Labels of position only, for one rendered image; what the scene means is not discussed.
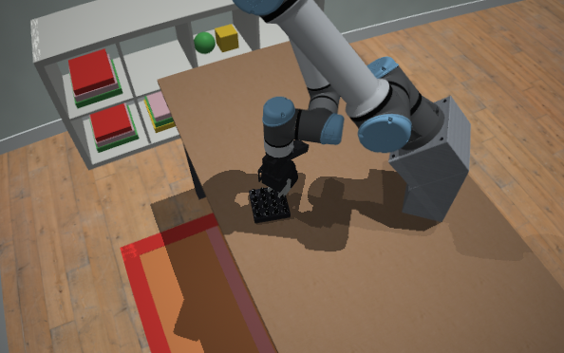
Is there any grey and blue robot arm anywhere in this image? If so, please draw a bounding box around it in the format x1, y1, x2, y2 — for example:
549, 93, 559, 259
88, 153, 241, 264
233, 0, 444, 161

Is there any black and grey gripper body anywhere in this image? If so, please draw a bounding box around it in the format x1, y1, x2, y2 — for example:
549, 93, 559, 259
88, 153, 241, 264
257, 151, 296, 193

